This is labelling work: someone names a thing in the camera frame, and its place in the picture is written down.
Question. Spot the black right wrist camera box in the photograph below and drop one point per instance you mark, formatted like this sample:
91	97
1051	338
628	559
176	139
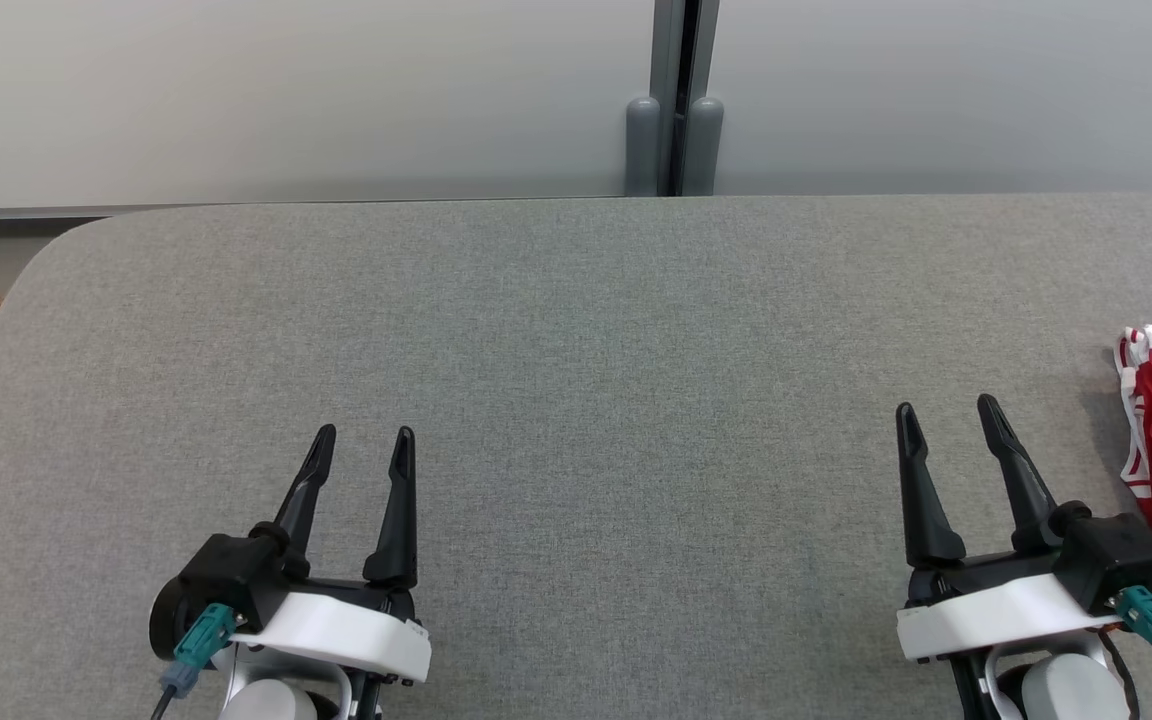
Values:
1116	555

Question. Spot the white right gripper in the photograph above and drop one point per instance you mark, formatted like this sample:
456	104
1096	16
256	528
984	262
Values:
996	610

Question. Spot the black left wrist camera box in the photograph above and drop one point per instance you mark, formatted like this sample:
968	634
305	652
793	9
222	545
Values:
226	570

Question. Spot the grey vertical wall joint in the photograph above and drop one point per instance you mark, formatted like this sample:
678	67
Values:
666	50

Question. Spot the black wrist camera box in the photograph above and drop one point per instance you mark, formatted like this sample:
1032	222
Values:
226	570
1116	555

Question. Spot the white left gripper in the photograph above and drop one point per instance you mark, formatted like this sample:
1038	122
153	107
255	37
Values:
346	630

